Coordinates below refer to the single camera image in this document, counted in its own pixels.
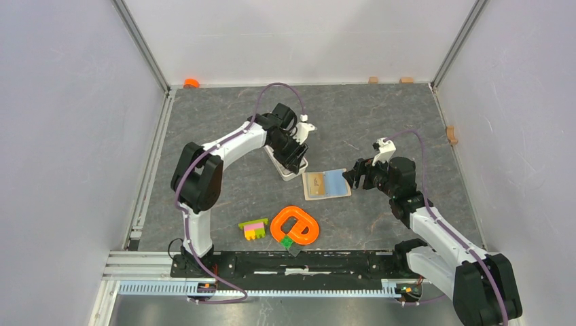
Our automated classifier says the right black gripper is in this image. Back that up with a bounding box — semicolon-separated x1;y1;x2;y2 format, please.
342;153;397;198

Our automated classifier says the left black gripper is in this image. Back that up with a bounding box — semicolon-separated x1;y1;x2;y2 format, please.
268;132;309;175

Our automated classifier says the white rectangular tray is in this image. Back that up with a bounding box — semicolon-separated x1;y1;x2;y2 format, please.
264;145;308;181

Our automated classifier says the tan credit card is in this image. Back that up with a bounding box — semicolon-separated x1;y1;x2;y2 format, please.
306;172;326;197

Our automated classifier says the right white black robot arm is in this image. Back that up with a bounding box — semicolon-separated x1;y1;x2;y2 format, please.
342;157;523;325

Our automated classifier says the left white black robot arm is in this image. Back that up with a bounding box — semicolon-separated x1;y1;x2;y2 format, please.
170;103;317;277

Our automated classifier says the orange curved toy track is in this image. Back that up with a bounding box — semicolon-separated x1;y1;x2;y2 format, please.
269;206;320;246

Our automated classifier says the green pink yellow brick stack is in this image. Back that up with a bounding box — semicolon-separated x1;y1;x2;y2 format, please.
238;218;268;241

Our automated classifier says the grey toy baseplate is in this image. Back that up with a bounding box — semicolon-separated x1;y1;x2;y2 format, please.
287;243;303;257

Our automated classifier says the green toy brick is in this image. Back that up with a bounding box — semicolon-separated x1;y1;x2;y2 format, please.
279;236;294;250

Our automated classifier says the small wooden block right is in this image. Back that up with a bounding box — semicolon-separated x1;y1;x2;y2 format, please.
399;77;414;84

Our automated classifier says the curved wooden piece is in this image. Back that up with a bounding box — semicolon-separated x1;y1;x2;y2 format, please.
446;126;458;146

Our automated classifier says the orange round cap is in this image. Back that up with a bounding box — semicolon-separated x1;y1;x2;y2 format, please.
183;78;200;89

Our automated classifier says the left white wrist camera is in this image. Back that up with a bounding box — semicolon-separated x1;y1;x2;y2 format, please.
293;114;317;145

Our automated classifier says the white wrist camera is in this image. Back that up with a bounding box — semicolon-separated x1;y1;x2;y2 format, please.
372;138;396;166
293;114;317;145

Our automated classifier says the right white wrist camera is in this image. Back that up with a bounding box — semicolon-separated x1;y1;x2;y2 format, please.
372;138;396;166

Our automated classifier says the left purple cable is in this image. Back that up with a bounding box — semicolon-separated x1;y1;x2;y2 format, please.
173;82;308;306

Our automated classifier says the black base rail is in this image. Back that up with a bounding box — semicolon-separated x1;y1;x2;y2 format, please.
170;250;424;291

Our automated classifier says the white slotted cable duct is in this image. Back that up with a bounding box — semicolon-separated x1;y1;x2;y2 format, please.
118;280;401;299

